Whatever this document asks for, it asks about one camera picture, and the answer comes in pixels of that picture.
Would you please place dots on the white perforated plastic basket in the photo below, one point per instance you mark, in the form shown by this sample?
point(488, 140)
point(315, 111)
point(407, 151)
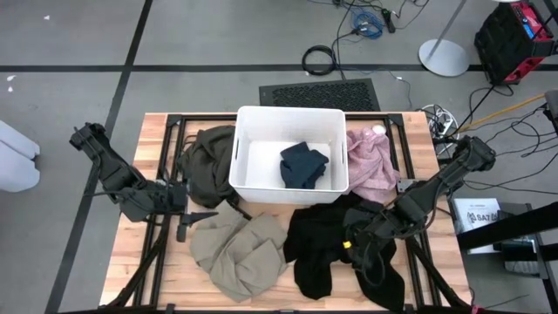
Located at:
point(261, 174)

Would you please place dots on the tan khaki garment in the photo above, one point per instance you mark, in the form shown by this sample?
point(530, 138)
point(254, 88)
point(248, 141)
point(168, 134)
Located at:
point(244, 257)

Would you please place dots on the black floor vent grille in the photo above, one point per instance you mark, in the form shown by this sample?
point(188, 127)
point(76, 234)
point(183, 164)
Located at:
point(322, 95)

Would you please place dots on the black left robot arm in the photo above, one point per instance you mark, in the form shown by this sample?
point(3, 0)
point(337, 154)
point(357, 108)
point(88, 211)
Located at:
point(113, 172)

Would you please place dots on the yellow pole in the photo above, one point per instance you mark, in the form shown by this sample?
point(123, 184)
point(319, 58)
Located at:
point(501, 112)

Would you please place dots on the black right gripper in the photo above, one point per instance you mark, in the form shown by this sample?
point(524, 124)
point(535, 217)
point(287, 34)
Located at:
point(370, 229)

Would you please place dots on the white printed booklet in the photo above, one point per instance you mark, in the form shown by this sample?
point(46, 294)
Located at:
point(475, 216)

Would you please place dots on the large black garment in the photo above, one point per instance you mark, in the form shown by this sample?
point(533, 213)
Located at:
point(314, 244)

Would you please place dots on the white round stand base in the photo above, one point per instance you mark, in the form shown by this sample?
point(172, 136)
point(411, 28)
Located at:
point(444, 57)

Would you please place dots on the pink checked shirt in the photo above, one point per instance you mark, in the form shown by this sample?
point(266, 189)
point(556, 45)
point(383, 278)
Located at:
point(370, 165)

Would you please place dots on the black metal table frame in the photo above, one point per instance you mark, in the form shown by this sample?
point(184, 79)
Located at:
point(205, 117)

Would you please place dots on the dark olive green garment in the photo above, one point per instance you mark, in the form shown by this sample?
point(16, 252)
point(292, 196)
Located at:
point(209, 165)

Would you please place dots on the black cart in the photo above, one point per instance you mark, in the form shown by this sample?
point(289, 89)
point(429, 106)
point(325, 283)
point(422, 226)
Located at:
point(514, 227)

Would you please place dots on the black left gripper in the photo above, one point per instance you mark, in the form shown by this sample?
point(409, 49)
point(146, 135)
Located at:
point(170, 200)

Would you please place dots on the navy blue garment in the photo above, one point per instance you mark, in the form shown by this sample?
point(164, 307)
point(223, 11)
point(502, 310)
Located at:
point(303, 168)

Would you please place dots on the black and red tool case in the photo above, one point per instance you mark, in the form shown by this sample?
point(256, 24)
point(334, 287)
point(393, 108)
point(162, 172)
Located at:
point(501, 43)

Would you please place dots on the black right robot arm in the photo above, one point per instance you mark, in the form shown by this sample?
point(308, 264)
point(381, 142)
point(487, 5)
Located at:
point(440, 183)

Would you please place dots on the black power strip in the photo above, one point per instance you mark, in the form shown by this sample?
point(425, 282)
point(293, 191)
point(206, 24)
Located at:
point(389, 19)

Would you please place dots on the white rounded object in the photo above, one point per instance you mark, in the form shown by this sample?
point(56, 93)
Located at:
point(17, 165)

